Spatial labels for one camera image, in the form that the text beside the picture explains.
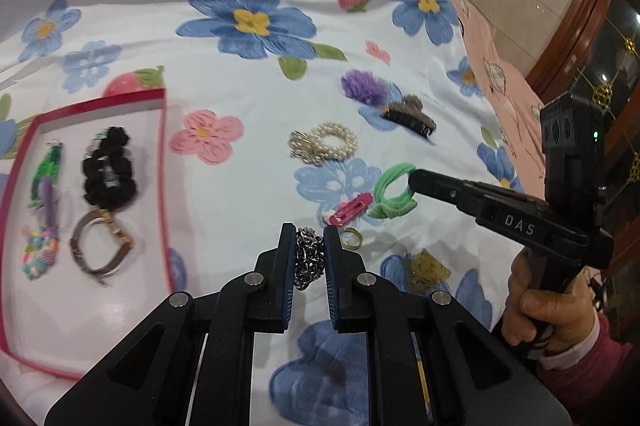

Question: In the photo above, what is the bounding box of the silver chain bracelet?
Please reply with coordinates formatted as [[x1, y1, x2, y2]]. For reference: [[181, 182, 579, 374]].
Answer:
[[292, 227, 328, 291]]

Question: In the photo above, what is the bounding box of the colourful bead bracelet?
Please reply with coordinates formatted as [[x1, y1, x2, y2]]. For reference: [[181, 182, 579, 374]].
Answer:
[[21, 226, 63, 279]]

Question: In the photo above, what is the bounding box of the brown leather bracelet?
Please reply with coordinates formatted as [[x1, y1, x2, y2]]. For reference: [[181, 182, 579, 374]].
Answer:
[[69, 209, 136, 287]]

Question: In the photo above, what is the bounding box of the yellow claw hair clip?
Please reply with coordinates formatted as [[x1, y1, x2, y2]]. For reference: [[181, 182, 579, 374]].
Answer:
[[405, 250, 451, 293]]

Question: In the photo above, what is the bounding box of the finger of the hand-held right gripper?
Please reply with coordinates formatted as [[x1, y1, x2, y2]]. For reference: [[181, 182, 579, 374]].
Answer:
[[465, 180, 546, 207], [407, 169, 488, 219]]

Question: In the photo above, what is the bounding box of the purple fluffy hair clip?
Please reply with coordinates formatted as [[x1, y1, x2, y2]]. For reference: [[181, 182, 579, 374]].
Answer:
[[341, 69, 391, 107]]

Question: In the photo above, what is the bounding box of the green woven bracelet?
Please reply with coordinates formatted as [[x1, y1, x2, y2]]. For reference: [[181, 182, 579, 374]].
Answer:
[[27, 141, 66, 209]]

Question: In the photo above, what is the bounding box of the red cardboard box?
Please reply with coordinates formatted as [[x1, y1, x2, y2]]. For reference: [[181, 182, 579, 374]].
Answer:
[[0, 89, 176, 381]]

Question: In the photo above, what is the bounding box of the purple hair tie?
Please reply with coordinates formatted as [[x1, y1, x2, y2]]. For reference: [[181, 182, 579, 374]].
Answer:
[[40, 179, 63, 232]]

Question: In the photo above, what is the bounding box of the blue floral blanket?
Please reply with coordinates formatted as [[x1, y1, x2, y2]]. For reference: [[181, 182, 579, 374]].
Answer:
[[0, 0, 531, 426]]

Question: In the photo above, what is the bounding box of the black scrunchie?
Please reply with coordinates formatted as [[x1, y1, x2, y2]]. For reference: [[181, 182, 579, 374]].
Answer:
[[81, 126, 138, 209]]

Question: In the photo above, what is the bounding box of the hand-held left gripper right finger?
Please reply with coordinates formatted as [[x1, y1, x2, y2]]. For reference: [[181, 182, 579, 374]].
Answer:
[[324, 225, 573, 426]]

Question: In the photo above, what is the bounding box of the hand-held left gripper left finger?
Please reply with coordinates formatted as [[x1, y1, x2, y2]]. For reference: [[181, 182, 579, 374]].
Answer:
[[44, 222, 297, 426]]

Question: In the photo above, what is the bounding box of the pink snap hair clip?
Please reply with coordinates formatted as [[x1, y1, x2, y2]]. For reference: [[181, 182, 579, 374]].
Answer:
[[328, 192, 373, 227]]

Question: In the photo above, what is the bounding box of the pearl bracelet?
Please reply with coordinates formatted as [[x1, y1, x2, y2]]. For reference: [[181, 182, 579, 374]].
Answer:
[[289, 120, 358, 167]]

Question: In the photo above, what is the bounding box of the person's right hand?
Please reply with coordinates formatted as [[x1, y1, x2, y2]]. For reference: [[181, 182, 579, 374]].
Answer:
[[501, 251, 598, 352]]

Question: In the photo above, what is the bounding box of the dark claw hair clip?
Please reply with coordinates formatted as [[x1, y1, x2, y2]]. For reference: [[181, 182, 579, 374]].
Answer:
[[382, 94, 436, 141]]

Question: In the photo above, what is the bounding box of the brown wooden furniture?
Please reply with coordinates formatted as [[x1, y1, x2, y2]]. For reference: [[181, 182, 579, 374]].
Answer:
[[525, 0, 640, 272]]

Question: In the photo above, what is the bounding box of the person's right forearm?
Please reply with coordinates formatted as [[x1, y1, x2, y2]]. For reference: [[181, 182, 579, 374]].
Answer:
[[535, 306, 640, 426]]

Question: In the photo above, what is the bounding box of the gold ring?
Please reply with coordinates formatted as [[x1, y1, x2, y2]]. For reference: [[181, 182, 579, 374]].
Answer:
[[339, 227, 362, 251]]

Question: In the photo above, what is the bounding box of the pink printed sheet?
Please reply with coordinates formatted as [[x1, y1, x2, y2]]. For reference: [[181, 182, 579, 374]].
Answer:
[[437, 0, 551, 197]]

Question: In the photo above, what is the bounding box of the green hair tie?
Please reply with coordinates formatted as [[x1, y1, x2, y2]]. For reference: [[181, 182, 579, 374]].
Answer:
[[372, 162, 418, 219]]

